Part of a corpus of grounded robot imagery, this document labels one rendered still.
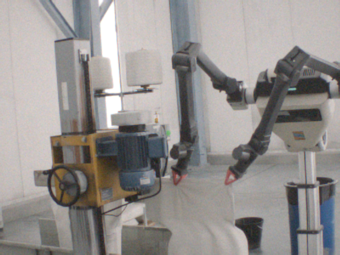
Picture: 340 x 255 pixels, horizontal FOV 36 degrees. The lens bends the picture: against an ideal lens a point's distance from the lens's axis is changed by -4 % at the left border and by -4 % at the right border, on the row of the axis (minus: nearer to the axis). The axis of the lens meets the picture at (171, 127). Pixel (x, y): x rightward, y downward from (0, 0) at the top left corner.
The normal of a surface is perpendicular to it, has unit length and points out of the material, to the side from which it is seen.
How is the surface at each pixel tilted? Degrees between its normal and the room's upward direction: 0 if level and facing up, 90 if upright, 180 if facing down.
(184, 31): 90
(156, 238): 90
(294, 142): 130
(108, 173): 90
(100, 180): 90
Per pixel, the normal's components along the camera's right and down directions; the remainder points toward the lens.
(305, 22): -0.49, 0.08
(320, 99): -0.37, -0.71
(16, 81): 0.87, -0.04
